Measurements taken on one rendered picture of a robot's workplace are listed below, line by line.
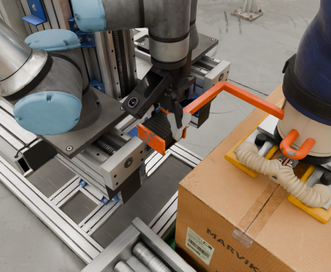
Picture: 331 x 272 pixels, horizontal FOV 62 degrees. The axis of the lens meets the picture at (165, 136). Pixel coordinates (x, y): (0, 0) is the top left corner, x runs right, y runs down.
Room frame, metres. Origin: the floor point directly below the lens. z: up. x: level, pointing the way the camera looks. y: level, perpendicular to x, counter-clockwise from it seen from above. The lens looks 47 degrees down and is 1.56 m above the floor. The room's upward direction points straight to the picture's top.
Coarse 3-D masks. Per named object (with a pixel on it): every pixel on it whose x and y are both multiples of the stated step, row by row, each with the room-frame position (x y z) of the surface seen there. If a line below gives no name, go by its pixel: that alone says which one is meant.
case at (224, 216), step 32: (224, 160) 0.47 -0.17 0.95; (192, 192) 0.37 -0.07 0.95; (224, 192) 0.37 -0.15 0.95; (256, 192) 0.37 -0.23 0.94; (288, 192) 0.37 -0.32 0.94; (192, 224) 0.36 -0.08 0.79; (224, 224) 0.30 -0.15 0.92; (256, 224) 0.29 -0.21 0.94; (288, 224) 0.29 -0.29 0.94; (320, 224) 0.29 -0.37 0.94; (192, 256) 0.34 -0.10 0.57; (224, 256) 0.28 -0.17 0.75; (256, 256) 0.23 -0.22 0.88; (288, 256) 0.21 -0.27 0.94; (320, 256) 0.21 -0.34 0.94
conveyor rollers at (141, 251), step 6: (138, 246) 0.38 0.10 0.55; (144, 246) 0.39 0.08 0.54; (138, 252) 0.37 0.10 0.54; (144, 252) 0.36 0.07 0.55; (150, 252) 0.37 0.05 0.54; (144, 258) 0.34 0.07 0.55; (150, 258) 0.34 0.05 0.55; (156, 258) 0.34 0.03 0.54; (120, 264) 0.32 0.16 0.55; (126, 264) 0.32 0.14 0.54; (150, 264) 0.32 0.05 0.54; (156, 264) 0.32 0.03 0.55; (162, 264) 0.32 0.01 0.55; (114, 270) 0.31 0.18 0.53; (120, 270) 0.30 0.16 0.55; (126, 270) 0.30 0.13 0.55; (132, 270) 0.30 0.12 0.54; (150, 270) 0.31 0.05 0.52; (156, 270) 0.30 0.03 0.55; (162, 270) 0.30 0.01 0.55; (168, 270) 0.30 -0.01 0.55
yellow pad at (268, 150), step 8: (280, 104) 0.69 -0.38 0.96; (256, 128) 0.58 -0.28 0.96; (248, 136) 0.55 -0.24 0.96; (256, 136) 0.52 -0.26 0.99; (264, 136) 0.52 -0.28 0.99; (256, 144) 0.51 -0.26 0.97; (264, 144) 0.51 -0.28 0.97; (272, 144) 0.51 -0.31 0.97; (232, 152) 0.49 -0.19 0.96; (264, 152) 0.48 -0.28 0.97; (272, 152) 0.49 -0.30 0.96; (232, 160) 0.46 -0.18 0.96; (240, 168) 0.44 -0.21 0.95; (248, 168) 0.43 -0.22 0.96
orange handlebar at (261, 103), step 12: (216, 84) 0.64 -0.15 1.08; (228, 84) 0.64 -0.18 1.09; (204, 96) 0.59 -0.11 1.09; (240, 96) 0.60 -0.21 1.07; (252, 96) 0.59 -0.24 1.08; (192, 108) 0.54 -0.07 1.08; (264, 108) 0.55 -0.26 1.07; (276, 108) 0.54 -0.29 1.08; (288, 144) 0.42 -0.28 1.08; (312, 144) 0.42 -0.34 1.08; (288, 156) 0.39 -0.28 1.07; (300, 156) 0.38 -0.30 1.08
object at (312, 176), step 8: (312, 168) 0.43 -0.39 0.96; (320, 168) 0.43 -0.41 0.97; (304, 176) 0.41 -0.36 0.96; (312, 176) 0.40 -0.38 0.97; (320, 176) 0.40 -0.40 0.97; (328, 176) 0.39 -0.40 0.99; (312, 184) 0.38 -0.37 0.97; (328, 184) 0.38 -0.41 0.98; (288, 200) 0.35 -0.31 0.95; (296, 200) 0.34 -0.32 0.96; (304, 208) 0.32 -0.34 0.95; (312, 208) 0.32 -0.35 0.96; (320, 208) 0.32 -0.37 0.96; (328, 208) 0.32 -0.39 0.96; (320, 216) 0.30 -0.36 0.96; (328, 216) 0.30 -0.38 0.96
